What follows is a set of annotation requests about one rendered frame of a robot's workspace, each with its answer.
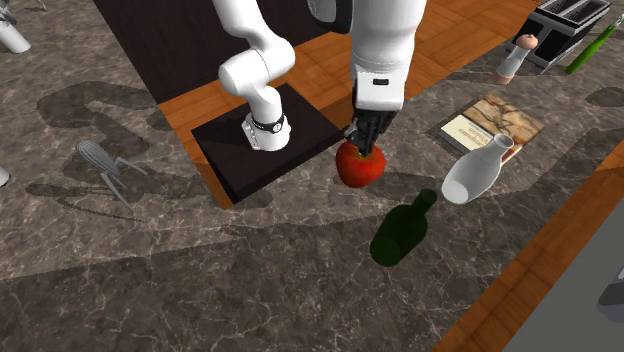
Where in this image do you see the red apple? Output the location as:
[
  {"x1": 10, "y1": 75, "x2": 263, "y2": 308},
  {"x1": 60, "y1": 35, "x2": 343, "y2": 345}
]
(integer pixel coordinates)
[{"x1": 335, "y1": 140, "x2": 387, "y2": 189}]

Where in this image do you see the dark green glass bottle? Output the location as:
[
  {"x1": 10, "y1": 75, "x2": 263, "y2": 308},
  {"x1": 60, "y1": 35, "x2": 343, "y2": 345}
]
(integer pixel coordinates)
[{"x1": 368, "y1": 188, "x2": 438, "y2": 268}]

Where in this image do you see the white ceramic vase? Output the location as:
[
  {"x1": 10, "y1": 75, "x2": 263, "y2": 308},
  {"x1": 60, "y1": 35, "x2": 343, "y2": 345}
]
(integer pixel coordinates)
[{"x1": 440, "y1": 133, "x2": 516, "y2": 205}]

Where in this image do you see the beige book with map cover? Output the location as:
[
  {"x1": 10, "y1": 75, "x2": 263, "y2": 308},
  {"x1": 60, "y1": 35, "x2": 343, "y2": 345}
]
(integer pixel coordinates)
[{"x1": 437, "y1": 93, "x2": 546, "y2": 167}]

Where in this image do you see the dark robot stand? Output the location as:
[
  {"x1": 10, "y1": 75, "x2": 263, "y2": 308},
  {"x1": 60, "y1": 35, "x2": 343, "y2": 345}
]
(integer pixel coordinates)
[{"x1": 190, "y1": 82, "x2": 348, "y2": 205}]

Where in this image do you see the wooden and white pepper mill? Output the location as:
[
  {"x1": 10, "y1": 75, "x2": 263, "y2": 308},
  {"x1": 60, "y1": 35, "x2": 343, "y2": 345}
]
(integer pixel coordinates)
[{"x1": 493, "y1": 33, "x2": 540, "y2": 87}]

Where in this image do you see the black and silver toaster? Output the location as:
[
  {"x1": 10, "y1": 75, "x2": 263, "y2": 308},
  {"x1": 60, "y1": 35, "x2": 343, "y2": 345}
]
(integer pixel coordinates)
[{"x1": 511, "y1": 0, "x2": 613, "y2": 75}]

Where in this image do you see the slim bright green bottle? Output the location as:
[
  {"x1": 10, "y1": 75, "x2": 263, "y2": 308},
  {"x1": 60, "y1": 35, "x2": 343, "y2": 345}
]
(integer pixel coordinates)
[{"x1": 564, "y1": 13, "x2": 624, "y2": 76}]

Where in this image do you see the grey tripod citrus juicer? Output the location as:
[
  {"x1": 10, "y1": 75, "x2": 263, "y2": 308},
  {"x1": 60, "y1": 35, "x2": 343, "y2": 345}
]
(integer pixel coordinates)
[{"x1": 75, "y1": 140, "x2": 150, "y2": 223}]

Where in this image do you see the grey blocky object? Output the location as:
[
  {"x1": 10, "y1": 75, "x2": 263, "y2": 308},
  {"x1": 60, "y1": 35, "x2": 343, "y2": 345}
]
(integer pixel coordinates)
[{"x1": 596, "y1": 265, "x2": 624, "y2": 324}]

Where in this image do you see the white cylindrical object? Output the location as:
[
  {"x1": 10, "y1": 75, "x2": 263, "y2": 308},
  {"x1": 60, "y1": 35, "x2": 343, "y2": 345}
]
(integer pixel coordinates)
[{"x1": 0, "y1": 0, "x2": 32, "y2": 55}]

